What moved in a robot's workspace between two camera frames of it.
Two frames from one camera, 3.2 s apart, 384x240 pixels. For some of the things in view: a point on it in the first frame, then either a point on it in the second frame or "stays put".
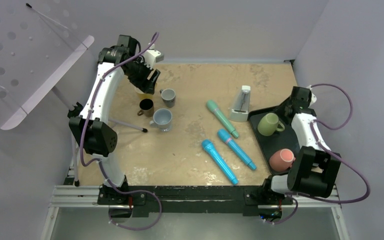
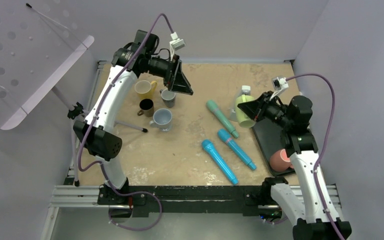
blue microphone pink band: x=224 y=136 stays put
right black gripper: x=281 y=112 → x=256 y=109
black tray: x=282 y=139 stays put
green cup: x=269 y=124 → x=244 y=120
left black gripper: x=144 y=84 → x=176 y=80
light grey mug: x=162 y=119 stays put
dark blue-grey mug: x=168 y=97 stays put
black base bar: x=192 y=199 stays put
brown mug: x=147 y=108 stays put
